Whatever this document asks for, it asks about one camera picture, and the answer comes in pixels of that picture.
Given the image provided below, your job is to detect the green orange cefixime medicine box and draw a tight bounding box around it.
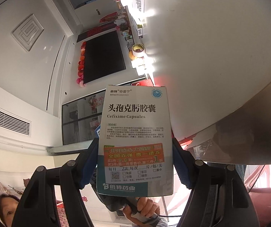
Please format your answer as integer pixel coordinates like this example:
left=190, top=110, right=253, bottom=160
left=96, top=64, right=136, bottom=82
left=96, top=86, right=173, bottom=197

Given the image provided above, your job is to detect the person left hand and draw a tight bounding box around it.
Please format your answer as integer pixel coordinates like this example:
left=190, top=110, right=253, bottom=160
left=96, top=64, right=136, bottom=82
left=123, top=197, right=160, bottom=223

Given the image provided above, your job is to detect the person head dark hair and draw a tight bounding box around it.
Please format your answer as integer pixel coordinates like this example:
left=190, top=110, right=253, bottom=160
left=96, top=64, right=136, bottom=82
left=0, top=194, right=19, bottom=227

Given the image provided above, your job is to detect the red cardboard fruit box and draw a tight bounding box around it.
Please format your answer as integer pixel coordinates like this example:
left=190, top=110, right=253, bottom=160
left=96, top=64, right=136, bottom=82
left=131, top=77, right=161, bottom=87

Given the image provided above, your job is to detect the orange fruit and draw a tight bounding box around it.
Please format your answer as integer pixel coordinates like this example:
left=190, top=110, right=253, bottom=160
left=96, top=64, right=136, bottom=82
left=129, top=50, right=136, bottom=61

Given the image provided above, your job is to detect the white tape roll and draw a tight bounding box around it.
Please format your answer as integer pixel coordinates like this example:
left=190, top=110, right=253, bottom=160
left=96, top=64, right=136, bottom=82
left=132, top=44, right=145, bottom=58

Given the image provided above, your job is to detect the ceiling air vent panel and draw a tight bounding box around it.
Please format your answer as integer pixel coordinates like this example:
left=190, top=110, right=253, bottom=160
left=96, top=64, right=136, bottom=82
left=11, top=14, right=44, bottom=52

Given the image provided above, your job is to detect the wall air conditioner grille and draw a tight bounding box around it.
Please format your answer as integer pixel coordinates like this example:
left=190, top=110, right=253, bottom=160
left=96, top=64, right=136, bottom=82
left=0, top=110, right=31, bottom=136

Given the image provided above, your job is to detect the black wall television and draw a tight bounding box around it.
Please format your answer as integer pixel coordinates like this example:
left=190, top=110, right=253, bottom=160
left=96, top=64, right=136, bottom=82
left=83, top=31, right=126, bottom=84

